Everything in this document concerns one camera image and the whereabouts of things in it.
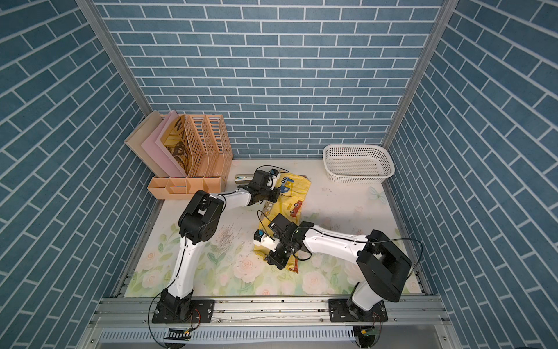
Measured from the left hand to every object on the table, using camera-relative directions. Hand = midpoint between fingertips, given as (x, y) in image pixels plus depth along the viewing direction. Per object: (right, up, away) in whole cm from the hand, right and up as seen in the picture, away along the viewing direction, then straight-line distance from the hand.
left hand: (283, 193), depth 106 cm
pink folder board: (-51, +19, -17) cm, 57 cm away
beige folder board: (-60, +23, -18) cm, 67 cm away
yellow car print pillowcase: (+5, +2, +2) cm, 6 cm away
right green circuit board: (+30, -43, -35) cm, 63 cm away
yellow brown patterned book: (-49, +24, -7) cm, 55 cm away
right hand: (-4, -24, -26) cm, 35 cm away
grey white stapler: (-21, +7, +4) cm, 22 cm away
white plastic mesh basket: (+41, +15, +14) cm, 46 cm away
